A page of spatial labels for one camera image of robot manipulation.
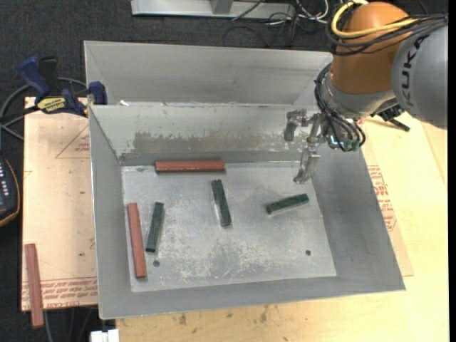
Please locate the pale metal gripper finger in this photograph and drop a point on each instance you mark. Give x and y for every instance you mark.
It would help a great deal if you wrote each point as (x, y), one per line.
(309, 164)
(292, 125)

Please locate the dark green flat block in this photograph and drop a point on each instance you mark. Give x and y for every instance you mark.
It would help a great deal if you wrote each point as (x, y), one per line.
(221, 203)
(287, 204)
(155, 227)

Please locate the red-brown flat block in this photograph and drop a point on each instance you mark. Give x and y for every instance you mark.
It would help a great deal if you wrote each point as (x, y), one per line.
(34, 285)
(137, 241)
(190, 166)

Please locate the grey metal bin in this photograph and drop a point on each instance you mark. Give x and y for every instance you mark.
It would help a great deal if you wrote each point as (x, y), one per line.
(228, 248)

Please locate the brown cardboard board red print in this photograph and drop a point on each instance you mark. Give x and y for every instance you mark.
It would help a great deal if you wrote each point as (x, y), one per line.
(58, 198)

